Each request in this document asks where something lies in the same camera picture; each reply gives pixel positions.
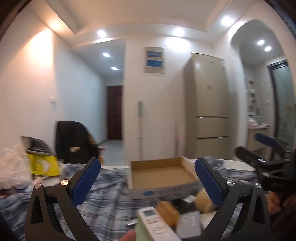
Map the frosted glass door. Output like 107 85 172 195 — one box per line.
268 60 296 149

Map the tan tape roll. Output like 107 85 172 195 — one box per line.
194 188 219 212

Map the cardboard box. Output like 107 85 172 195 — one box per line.
127 156 201 200

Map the grey bag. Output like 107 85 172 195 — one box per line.
20 136 56 158

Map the black jacket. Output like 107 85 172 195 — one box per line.
55 120 100 164

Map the dark brown door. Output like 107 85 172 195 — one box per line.
107 85 123 141

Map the white remote control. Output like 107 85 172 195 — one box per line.
137 207 183 241

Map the blue plaid shirt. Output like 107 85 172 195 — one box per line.
0 156 262 241

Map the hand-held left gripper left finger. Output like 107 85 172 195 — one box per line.
25 157 102 241

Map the beige sink cabinet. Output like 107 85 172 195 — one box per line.
246 125 270 160

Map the black plastic block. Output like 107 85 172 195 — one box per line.
172 198 200 215

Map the wall electrical panel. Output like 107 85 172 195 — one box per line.
144 47 166 75

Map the wall niche shelf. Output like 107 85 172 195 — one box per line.
246 79 257 116

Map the yellow bag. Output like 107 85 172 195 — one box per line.
25 153 61 177

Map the person's right hand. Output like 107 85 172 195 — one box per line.
266 192 292 215

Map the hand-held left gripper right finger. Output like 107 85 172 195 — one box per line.
194 157 272 241

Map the small grey box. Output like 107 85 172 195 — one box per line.
176 211 203 240

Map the white plastic bag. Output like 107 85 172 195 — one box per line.
0 144 33 197

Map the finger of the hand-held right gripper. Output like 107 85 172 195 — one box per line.
254 133 293 154
235 146 266 168

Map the mop with green handle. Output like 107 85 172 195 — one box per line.
137 100 144 160

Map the beige refrigerator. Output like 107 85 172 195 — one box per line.
183 52 233 160

